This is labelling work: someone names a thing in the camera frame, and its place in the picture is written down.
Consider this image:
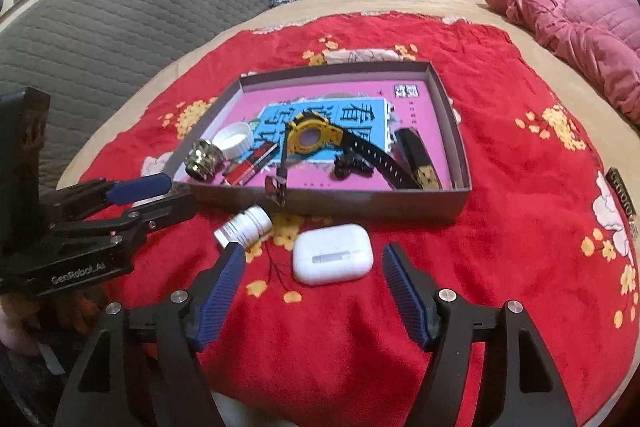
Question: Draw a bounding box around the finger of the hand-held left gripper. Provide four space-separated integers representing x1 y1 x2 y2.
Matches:
55 193 199 253
47 173 173 220

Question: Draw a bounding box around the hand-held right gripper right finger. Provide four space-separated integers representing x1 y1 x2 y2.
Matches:
381 242 578 427

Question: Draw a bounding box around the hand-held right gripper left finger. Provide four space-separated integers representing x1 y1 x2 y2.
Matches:
60 242 247 427

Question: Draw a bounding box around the silver metal fitting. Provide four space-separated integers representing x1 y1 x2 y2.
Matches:
183 139 224 182

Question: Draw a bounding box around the white pill bottle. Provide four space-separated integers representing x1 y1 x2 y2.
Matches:
213 205 274 250

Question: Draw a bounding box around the white earbuds case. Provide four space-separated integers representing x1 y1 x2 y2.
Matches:
291 223 375 286

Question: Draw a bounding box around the red lighter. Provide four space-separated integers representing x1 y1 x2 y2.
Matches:
221 142 280 186

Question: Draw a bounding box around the white ribbed jar lid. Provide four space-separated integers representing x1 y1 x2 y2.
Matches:
212 122 256 159

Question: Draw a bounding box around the grey shallow cardboard box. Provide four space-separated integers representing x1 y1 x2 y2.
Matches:
165 61 473 224

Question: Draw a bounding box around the black hair claw clip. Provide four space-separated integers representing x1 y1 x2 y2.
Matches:
334 152 373 180

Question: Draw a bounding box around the black and gold lipstick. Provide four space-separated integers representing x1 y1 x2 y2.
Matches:
394 127 442 191

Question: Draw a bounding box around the yellow and black wristwatch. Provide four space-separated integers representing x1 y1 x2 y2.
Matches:
262 111 421 208

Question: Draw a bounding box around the person's left forearm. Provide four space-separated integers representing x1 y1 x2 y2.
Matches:
0 297 43 355

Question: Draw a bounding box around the person's left hand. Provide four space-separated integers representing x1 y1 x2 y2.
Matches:
50 284 106 333

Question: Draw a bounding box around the red floral blanket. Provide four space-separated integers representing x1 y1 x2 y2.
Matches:
80 12 640 427

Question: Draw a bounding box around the pink and blue book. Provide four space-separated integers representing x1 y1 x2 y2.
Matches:
220 79 456 192

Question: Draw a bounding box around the grey quilted headboard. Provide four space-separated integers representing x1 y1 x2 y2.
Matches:
0 0 306 208

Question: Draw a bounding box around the black blanket label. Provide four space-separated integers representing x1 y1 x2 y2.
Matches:
605 167 640 223

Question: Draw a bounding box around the pink quilted jacket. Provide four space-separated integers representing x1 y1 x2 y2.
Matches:
480 0 640 128

